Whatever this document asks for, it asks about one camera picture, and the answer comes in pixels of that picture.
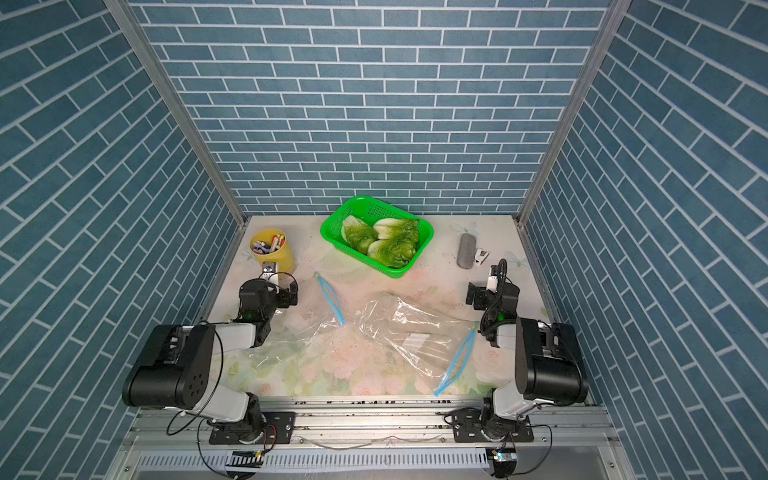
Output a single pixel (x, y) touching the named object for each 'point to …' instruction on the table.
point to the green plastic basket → (369, 209)
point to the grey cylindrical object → (467, 251)
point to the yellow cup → (271, 245)
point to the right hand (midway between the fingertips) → (488, 285)
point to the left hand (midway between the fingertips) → (286, 280)
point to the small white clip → (480, 256)
